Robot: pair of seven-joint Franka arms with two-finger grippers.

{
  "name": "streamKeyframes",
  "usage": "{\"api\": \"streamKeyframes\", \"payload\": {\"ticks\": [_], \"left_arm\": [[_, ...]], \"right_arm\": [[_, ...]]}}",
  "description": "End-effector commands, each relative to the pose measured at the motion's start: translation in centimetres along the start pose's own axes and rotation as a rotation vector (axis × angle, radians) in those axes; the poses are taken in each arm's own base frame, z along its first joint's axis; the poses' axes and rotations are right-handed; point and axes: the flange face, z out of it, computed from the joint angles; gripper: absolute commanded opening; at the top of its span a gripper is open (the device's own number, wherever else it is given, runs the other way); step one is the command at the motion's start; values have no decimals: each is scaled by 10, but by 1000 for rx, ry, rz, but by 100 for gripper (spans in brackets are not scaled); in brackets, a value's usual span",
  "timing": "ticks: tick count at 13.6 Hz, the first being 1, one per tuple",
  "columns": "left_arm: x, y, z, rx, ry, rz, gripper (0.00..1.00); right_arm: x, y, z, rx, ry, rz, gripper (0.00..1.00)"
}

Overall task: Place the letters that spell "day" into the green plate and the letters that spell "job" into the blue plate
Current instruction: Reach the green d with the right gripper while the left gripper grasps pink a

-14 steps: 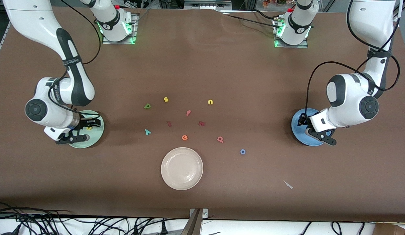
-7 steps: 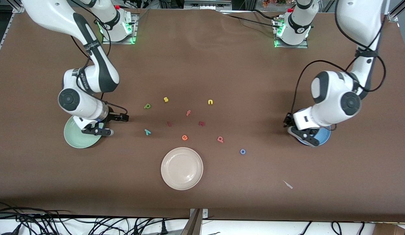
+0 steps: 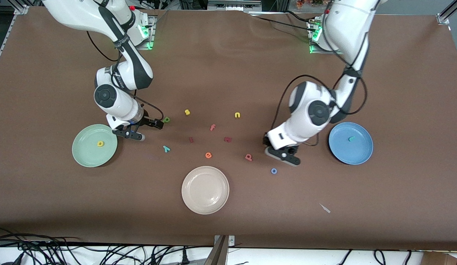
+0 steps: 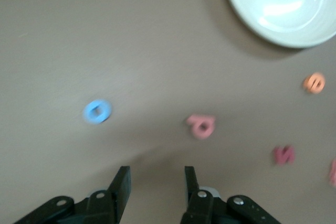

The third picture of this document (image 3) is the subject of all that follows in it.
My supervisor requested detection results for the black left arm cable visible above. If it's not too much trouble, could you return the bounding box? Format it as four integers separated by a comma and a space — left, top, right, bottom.
271, 0, 368, 147

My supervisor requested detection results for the brown cardboard box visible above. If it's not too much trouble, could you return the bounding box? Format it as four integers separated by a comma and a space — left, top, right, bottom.
421, 251, 457, 265

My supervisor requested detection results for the beige plate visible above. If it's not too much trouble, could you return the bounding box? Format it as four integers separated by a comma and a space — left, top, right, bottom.
181, 166, 230, 215

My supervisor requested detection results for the grey background equipment box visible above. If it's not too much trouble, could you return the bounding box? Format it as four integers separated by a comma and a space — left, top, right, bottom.
207, 0, 262, 11

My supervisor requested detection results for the short aluminium profile post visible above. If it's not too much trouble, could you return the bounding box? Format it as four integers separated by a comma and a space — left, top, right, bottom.
436, 0, 457, 25

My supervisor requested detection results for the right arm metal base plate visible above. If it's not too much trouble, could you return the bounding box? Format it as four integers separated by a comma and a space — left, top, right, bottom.
136, 15, 155, 50

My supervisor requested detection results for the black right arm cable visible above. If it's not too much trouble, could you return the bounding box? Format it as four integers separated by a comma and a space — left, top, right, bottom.
86, 31, 165, 120

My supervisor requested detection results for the blue plate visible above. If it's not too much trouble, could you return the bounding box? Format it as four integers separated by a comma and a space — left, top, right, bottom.
328, 122, 374, 165

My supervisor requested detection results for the long aluminium profile rail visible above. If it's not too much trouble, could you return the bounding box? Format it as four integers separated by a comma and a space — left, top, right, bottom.
0, 4, 29, 74

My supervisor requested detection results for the black cable on table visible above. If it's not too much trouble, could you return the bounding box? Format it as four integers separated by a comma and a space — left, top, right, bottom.
247, 10, 317, 32

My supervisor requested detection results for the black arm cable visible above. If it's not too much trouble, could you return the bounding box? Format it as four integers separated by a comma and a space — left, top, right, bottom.
86, 31, 165, 120
271, 0, 368, 147

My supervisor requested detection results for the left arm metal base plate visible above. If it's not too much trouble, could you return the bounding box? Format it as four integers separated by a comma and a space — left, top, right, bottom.
307, 18, 347, 55

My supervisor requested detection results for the grey metal table bracket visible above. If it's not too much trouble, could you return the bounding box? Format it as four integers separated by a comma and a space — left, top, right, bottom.
214, 235, 235, 248

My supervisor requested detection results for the black floor cable bundle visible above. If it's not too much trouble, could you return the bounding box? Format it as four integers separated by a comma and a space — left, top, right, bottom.
0, 227, 214, 265

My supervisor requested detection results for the light green plate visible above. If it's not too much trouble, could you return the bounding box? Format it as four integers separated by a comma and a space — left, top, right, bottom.
72, 124, 118, 168

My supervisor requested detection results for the grey diagonal beam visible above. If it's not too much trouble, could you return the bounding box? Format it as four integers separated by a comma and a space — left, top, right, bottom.
203, 236, 229, 265

